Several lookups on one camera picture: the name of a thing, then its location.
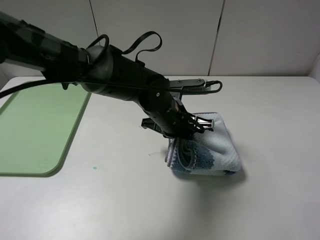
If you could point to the green plastic tray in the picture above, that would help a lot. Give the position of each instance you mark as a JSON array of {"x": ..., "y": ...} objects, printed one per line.
[{"x": 37, "y": 127}]

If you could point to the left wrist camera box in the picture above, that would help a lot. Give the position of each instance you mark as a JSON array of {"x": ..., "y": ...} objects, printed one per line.
[{"x": 193, "y": 85}]

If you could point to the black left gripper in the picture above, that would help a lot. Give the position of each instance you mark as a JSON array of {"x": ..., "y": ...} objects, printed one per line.
[{"x": 171, "y": 120}]

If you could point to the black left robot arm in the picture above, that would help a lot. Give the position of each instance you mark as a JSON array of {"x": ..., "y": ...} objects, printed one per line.
[{"x": 105, "y": 70}]

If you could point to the blue white striped towel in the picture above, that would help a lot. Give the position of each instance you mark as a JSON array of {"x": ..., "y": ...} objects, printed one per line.
[{"x": 211, "y": 153}]

